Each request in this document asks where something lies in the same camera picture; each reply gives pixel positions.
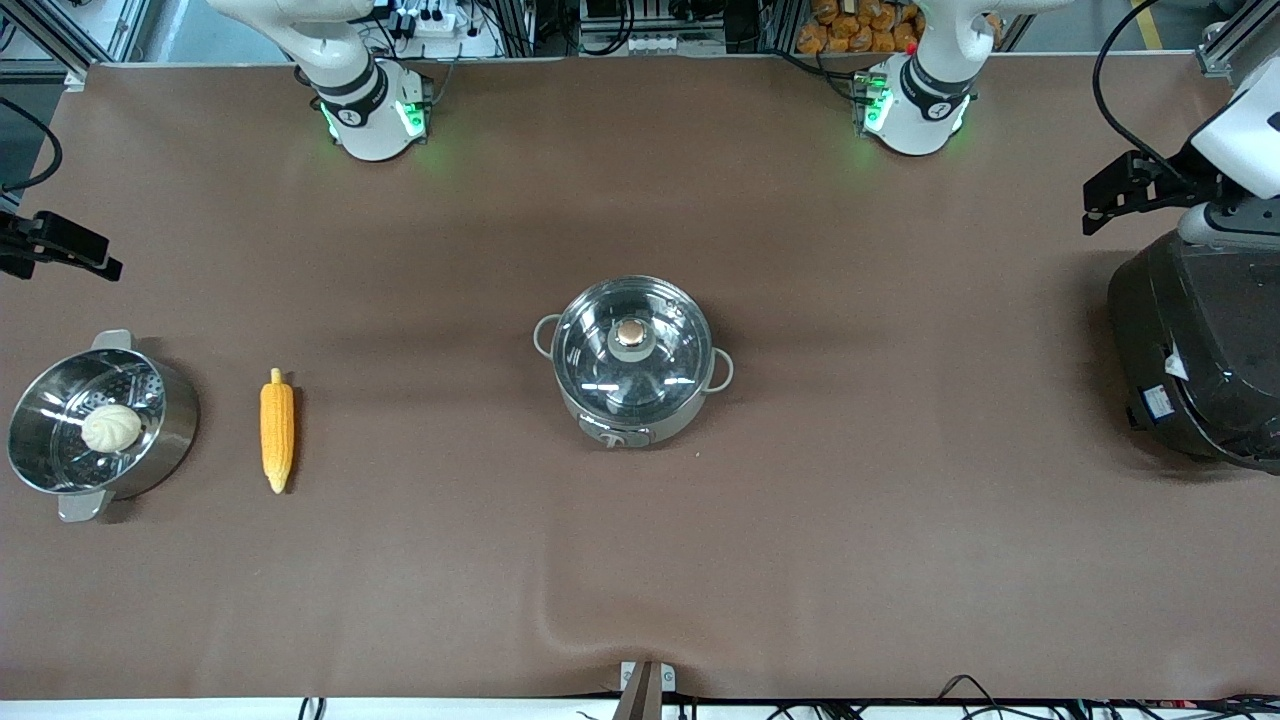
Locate round glass pot lid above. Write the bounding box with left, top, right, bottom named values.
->
left=551, top=277, right=715, bottom=415

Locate aluminium frame profile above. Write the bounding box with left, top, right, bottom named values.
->
left=0, top=0, right=153, bottom=93
left=1194, top=15, right=1280, bottom=83

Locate stainless steel steamer pot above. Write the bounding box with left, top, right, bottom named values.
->
left=7, top=329, right=201, bottom=523

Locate black looped floor cable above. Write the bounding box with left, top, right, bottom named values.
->
left=935, top=674, right=1013, bottom=720

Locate white power strip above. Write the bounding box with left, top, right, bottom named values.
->
left=395, top=3, right=504, bottom=58

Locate grey electric cooking pot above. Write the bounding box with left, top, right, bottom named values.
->
left=533, top=276, right=735, bottom=451

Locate pile of orange bread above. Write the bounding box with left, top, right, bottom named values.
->
left=796, top=0, right=926, bottom=55

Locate white steamed bun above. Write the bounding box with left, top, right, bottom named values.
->
left=80, top=403, right=144, bottom=453

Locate yellow corn cob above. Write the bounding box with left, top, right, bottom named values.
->
left=259, top=367, right=297, bottom=495

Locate grey metal camera bracket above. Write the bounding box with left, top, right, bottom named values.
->
left=612, top=660, right=677, bottom=720

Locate brown table cover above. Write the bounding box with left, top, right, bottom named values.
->
left=0, top=55, right=1280, bottom=701

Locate black rice cooker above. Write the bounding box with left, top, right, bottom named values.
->
left=1106, top=228, right=1280, bottom=474

